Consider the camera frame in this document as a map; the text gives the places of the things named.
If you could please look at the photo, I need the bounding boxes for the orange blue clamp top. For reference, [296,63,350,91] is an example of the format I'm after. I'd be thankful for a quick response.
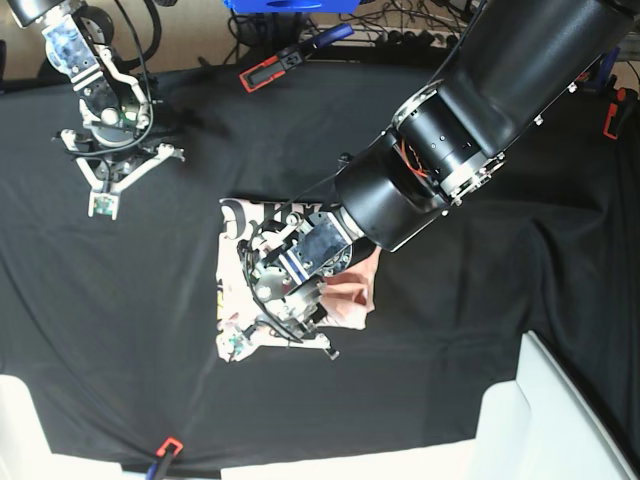
[239,23,354,93]

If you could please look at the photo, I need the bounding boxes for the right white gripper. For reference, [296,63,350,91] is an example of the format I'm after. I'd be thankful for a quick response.
[56,127,185,220]

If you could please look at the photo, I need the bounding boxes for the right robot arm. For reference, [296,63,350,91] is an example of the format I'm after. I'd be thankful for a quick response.
[8,1,184,219]

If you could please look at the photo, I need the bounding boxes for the pink T-shirt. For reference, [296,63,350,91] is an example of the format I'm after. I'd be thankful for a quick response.
[216,198,380,363]

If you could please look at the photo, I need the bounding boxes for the white table frame left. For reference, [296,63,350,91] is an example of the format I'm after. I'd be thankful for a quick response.
[1,374,124,480]

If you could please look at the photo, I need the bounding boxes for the orange blue clamp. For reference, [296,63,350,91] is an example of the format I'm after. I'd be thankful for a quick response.
[239,23,354,93]
[595,47,627,140]
[145,436,184,480]

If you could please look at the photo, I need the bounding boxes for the blue plastic box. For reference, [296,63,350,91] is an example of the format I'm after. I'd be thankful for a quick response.
[223,0,361,14]

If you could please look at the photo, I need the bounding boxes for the orange blue clamp right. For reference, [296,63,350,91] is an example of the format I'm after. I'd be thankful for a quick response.
[595,47,627,140]

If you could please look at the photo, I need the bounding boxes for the black table cloth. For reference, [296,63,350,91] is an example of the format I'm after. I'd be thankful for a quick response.
[1,63,639,475]

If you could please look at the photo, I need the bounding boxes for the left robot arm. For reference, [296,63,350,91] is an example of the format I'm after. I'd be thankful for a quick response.
[216,1,639,362]

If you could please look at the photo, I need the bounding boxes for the black power strip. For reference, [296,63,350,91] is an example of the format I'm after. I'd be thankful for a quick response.
[335,29,460,49]

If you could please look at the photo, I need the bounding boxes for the orange blue clamp bottom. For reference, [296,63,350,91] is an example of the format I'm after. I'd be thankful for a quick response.
[145,436,184,480]

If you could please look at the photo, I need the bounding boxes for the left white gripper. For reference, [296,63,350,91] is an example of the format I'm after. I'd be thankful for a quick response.
[224,279,340,361]

